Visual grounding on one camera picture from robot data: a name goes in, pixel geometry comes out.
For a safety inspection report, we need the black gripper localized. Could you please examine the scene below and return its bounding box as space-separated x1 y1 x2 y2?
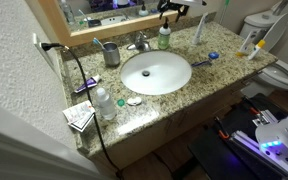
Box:
157 0 190 23

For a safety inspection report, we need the green pump soap bottle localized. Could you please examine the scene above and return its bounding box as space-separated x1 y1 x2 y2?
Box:
157 16 172 51

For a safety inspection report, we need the white bottle yellow cap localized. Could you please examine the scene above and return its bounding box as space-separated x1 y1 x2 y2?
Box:
248 39 267 61

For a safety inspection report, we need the clear plastic water bottle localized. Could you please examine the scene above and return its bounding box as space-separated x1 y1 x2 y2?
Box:
94 87 118 121

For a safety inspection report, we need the white electric toothbrush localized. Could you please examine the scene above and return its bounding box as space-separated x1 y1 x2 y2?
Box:
191 12 209 46

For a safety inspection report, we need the chrome faucet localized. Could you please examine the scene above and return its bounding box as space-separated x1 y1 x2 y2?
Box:
126 30 152 53

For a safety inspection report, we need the wooden framed mirror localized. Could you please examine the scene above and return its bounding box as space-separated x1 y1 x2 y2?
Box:
37 0 192 48

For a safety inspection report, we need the blue razor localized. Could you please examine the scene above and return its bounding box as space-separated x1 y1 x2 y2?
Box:
190 59 213 68

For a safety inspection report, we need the blue floss box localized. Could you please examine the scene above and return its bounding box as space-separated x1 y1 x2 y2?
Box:
208 51 220 60

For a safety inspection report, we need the white oval sink basin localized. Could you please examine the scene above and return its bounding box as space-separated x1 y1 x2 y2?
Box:
120 49 193 96

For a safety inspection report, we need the steel cup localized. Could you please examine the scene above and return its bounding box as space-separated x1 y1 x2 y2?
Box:
102 41 121 67

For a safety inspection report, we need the short white tube blue print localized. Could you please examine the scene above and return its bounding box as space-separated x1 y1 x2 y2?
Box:
236 29 261 58

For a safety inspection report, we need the blue white toothbrush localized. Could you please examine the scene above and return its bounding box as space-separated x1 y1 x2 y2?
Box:
92 37 106 51

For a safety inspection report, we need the purple toothpaste tube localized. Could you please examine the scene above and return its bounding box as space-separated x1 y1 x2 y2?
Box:
74 74 102 94

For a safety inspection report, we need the wooden vanity cabinet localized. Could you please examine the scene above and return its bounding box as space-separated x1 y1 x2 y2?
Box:
83 78 252 180

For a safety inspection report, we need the white toilet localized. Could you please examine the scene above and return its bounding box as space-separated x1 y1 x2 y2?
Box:
238 0 288 98

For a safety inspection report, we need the black orange clamp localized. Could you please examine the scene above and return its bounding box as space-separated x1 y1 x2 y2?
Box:
213 116 232 140
248 106 262 116

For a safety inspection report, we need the black robot cart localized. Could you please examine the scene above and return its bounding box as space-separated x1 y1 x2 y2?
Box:
187 93 288 180

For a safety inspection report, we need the white door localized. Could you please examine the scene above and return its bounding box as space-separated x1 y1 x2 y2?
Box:
0 96 112 180

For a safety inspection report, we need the green handled broom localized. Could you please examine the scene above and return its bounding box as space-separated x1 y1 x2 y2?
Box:
218 0 231 24

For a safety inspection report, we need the black power cable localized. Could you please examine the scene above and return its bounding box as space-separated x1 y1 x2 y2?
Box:
38 41 125 180

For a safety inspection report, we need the white wall outlet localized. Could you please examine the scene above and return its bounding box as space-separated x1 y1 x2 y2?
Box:
32 32 58 73

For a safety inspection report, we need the aluminium mounting rail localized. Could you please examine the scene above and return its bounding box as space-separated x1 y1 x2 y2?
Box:
230 109 288 180

